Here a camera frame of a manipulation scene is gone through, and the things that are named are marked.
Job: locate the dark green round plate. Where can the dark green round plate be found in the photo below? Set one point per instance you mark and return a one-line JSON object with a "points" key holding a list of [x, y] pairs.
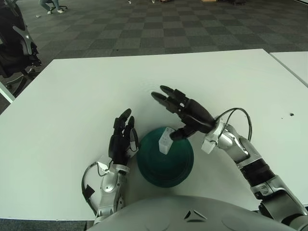
{"points": [[168, 170]]}

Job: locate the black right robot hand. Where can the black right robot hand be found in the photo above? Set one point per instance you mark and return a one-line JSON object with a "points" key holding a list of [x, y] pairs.
{"points": [[197, 115]]}

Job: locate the white charger block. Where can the white charger block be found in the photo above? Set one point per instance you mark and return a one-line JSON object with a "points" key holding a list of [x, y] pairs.
{"points": [[165, 144]]}

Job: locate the grey robot torso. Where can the grey robot torso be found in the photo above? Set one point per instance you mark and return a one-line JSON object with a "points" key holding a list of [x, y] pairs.
{"points": [[192, 216]]}

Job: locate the black grey office chair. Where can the black grey office chair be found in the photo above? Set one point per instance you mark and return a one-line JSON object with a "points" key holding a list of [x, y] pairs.
{"points": [[12, 48]]}

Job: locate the black swivel chair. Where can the black swivel chair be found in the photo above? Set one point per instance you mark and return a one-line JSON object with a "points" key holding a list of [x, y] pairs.
{"points": [[62, 7]]}

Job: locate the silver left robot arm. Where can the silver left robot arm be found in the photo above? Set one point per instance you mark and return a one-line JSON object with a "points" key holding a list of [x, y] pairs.
{"points": [[110, 185]]}

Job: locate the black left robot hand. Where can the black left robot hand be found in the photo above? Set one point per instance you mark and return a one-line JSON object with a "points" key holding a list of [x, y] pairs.
{"points": [[118, 146]]}

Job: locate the seated person in jeans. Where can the seated person in jeans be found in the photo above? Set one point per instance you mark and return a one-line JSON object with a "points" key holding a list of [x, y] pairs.
{"points": [[44, 3]]}

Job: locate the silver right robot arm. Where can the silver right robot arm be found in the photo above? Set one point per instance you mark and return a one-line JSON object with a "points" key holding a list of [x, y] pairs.
{"points": [[257, 168]]}

